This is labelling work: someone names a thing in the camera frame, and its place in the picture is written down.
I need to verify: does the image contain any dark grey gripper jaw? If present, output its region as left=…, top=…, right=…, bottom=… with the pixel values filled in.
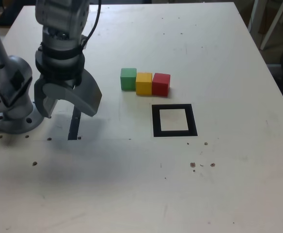
left=33, top=75, right=58, bottom=119

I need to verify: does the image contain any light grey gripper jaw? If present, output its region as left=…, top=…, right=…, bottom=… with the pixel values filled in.
left=42, top=68, right=103, bottom=117

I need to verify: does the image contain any green cube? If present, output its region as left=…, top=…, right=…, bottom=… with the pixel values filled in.
left=120, top=67, right=138, bottom=92

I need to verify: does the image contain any yellow cube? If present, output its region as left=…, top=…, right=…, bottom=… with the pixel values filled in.
left=135, top=72, right=154, bottom=96

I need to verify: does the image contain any red cube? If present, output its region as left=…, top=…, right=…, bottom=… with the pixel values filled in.
left=151, top=72, right=171, bottom=97

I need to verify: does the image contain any black tape square outline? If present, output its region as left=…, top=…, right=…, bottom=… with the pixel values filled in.
left=151, top=103, right=198, bottom=137

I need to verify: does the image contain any black tape strip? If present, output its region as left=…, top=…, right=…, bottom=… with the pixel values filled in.
left=67, top=106, right=81, bottom=141

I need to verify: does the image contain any black camera cable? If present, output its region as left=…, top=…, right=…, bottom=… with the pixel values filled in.
left=82, top=0, right=101, bottom=49

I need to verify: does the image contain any white metal frame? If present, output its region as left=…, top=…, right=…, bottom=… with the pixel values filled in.
left=247, top=0, right=283, bottom=51

